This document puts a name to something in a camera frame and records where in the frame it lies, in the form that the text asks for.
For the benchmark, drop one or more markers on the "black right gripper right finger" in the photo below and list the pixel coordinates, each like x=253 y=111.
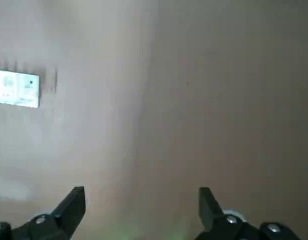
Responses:
x=208 y=210

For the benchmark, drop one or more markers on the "white test tube rack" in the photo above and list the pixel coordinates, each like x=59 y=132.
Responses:
x=16 y=90

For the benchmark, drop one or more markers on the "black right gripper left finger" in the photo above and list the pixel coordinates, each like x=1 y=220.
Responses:
x=69 y=212

